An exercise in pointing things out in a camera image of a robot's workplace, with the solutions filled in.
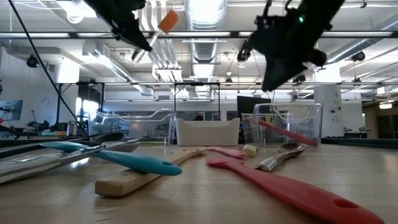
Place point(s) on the wall mounted display screen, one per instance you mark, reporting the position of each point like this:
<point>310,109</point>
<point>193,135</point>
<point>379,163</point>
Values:
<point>12,110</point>

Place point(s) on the wooden slotted spatula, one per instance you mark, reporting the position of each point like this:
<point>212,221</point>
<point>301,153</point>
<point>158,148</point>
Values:
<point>124,185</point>

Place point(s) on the black background stand frame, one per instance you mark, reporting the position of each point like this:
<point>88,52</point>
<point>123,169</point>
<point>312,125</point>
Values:
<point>196,83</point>

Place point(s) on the black computer monitor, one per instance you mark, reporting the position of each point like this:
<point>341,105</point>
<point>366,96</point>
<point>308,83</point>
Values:
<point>248,104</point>

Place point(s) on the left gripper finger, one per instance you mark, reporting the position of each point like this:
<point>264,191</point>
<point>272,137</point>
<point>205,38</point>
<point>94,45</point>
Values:
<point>135,37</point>

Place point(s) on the white plastic bin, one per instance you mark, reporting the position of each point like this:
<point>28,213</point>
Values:
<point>206,133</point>

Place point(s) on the white square column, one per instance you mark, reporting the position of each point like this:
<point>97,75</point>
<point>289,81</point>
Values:
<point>329,109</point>

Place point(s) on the black ceiling spotlight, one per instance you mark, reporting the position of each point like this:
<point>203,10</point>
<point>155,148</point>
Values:
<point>32,60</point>
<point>358,56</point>
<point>243,54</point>
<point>136,57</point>
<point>298,80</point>

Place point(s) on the red slotted spoon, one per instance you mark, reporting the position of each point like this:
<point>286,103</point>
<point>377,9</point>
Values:
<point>286,133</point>

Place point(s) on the black plastic ladle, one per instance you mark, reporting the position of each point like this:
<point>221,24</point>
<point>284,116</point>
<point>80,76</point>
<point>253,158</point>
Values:
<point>109,138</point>

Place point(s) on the person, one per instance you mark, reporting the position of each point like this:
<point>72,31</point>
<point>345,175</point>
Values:
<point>199,118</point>

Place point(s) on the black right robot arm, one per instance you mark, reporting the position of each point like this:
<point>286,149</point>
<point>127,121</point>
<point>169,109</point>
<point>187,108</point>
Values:
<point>317,15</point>

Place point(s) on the dark wooden spoon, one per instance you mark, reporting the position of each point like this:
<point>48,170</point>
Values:
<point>292,148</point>

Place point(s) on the clear plastic bin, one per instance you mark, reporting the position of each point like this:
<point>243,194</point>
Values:
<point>155,127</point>
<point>308,121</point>

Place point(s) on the silver ceiling ventilation duct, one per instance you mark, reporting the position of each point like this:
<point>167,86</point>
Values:
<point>203,49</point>

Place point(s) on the red silicone spatula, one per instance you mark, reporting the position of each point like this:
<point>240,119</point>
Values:
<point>295,194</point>

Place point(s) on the grey silicone spoon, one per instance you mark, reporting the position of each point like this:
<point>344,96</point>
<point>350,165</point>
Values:
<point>124,147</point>

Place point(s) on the black overhead crossbar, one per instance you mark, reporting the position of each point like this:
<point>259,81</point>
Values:
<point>234,34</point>

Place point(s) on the pink silicone spatula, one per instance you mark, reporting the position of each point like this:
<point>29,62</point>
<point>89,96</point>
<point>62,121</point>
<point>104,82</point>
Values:
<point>230,152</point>

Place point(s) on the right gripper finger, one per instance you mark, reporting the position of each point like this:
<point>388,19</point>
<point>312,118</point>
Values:
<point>281,76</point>

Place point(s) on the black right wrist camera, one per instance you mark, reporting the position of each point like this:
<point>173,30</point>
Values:
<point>272,21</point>

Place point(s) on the teal silicone spatula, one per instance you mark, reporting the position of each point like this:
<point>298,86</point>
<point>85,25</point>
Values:
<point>140,163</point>

